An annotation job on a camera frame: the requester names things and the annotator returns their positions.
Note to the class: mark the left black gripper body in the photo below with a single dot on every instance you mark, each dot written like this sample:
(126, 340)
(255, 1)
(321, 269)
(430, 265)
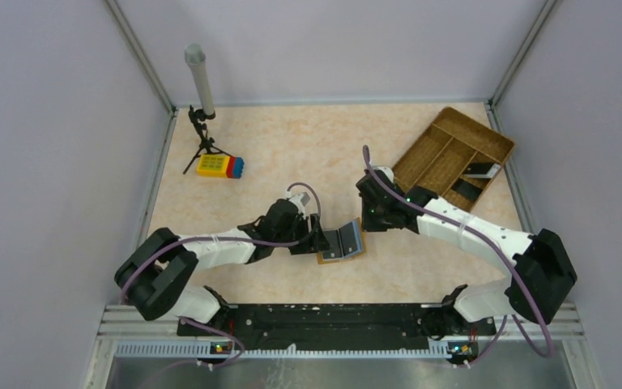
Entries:
(299, 232)

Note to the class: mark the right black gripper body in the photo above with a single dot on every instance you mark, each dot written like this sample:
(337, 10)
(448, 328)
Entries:
(372, 217)

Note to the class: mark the black credit card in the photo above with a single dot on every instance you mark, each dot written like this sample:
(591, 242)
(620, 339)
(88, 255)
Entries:
(352, 241)
(334, 251)

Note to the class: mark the yellow leather card holder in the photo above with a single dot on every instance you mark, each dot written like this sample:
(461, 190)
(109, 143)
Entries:
(319, 255)

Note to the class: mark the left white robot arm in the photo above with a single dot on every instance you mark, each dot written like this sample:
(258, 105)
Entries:
(155, 279)

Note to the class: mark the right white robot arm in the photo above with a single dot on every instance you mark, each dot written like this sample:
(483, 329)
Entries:
(538, 274)

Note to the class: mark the loose black card in tray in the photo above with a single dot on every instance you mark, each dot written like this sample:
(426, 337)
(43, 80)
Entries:
(467, 190)

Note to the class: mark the grey silver cards in tray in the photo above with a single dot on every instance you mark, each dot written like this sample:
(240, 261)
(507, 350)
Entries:
(481, 170)

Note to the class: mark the red blue toy bricks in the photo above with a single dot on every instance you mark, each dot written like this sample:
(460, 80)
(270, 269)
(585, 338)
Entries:
(235, 167)

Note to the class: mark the woven brown divided tray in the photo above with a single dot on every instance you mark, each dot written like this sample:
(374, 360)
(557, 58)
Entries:
(452, 141)

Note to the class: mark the yellow toy brick block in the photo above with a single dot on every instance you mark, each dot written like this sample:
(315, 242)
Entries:
(212, 165)

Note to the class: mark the small black tripod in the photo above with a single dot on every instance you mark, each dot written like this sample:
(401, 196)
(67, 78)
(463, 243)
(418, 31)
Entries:
(199, 118)

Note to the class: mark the grey cylinder on tripod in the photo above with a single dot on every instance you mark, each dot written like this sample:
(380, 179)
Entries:
(195, 59)

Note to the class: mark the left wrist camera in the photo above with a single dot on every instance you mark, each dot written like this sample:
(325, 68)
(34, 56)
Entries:
(300, 200)

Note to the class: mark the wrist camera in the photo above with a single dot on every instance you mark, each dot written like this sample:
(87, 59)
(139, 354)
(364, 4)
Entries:
(300, 200)
(386, 174)

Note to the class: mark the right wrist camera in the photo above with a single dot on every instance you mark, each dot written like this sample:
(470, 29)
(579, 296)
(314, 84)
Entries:
(386, 174)

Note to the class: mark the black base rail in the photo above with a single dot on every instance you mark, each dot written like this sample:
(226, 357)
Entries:
(346, 327)

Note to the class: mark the grey slotted cable duct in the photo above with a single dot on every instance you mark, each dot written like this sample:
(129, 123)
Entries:
(203, 349)

